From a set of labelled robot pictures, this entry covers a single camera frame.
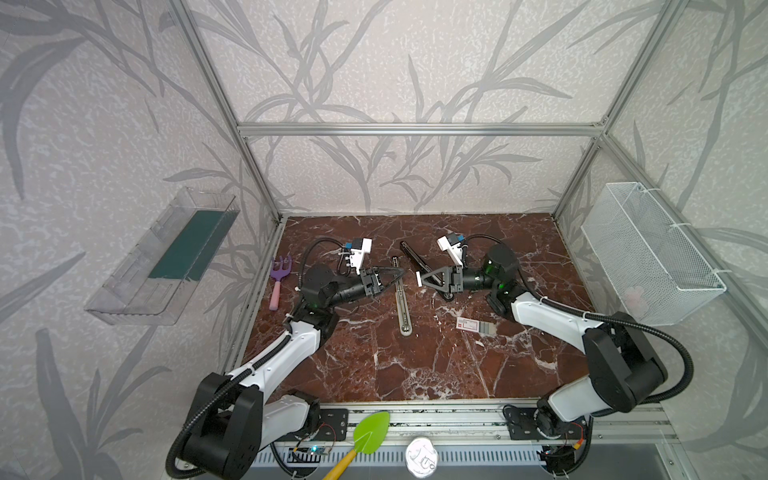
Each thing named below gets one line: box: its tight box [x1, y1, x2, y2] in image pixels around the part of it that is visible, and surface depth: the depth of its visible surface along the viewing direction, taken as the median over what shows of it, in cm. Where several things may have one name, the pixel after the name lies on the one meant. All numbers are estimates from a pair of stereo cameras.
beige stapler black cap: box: [392, 256, 413, 337], surface depth 95 cm
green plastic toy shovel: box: [322, 411, 391, 480], surface depth 74 cm
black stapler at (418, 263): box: [400, 240, 442, 285], surface depth 108 cm
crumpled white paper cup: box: [405, 437, 439, 479], surface depth 67 cm
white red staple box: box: [455, 317, 497, 335], surface depth 93 cm
